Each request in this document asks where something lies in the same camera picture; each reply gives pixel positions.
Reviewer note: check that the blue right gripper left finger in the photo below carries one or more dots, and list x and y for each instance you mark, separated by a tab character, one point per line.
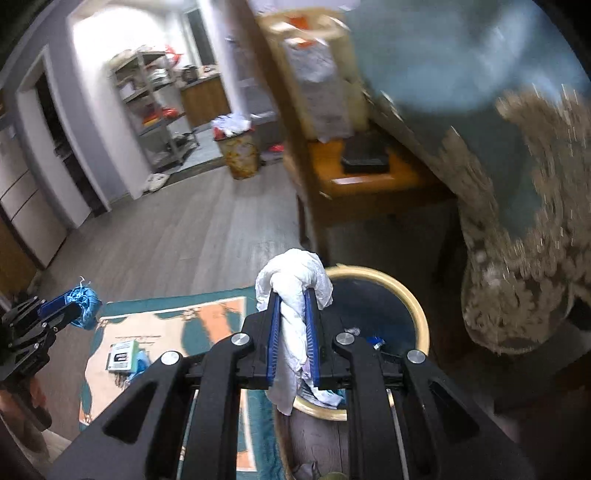
273	341

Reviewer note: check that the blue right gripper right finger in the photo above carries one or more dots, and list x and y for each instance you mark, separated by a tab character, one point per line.
311	319

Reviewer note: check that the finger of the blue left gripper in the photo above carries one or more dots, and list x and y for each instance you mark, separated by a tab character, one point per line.
57	305

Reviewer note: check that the white tissue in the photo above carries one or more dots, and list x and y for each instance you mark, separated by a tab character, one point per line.
289	275

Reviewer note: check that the blue wrapper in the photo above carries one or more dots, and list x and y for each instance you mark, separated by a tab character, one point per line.
85	297

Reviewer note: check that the green white medicine box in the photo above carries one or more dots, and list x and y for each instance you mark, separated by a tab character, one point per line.
122	357

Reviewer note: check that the teal patterned cushion mat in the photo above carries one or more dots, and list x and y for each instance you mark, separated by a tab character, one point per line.
169	330

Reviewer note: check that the silver refrigerator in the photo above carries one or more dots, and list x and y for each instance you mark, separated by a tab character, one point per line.
26	204

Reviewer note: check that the blue bin with cream rim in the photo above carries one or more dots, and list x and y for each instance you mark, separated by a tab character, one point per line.
365	335

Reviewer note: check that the brown wooden chair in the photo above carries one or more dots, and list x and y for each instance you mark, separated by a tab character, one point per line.
326	195

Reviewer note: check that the black flat box on chair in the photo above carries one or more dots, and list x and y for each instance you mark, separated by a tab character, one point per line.
365	153

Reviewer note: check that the white slippers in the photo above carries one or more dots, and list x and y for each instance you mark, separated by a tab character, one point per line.
155	182

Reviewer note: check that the wooden kitchen cabinet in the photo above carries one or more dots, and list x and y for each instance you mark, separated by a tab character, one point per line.
204	100

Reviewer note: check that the grey metal shelf rack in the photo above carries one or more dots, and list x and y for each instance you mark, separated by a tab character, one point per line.
150	94

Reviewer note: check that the yellow woven bag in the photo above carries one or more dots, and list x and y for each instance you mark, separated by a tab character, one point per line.
314	50

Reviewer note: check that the teal lace-trimmed tablecloth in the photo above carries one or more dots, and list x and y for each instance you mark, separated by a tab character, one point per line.
492	98

